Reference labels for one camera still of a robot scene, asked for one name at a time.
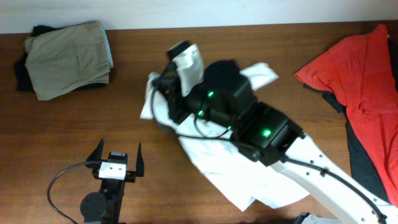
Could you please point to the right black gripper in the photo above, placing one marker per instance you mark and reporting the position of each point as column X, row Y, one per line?
column 171, row 83

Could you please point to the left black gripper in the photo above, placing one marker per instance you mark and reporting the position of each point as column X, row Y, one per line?
column 130, row 175

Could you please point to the white t-shirt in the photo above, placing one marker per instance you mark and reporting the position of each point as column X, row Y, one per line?
column 240, row 180

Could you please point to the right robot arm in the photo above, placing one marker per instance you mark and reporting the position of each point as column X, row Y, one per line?
column 223, row 95

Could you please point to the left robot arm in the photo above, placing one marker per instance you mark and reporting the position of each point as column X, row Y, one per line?
column 104, row 206

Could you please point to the folded light blue garment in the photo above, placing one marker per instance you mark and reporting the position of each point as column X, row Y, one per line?
column 107, row 46

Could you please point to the folded khaki trousers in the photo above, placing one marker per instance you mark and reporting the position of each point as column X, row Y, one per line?
column 62, row 60

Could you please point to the folded black garment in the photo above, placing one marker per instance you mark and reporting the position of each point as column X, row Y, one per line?
column 22, row 76

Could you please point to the red t-shirt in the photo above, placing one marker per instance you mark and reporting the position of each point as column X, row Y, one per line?
column 357, row 70

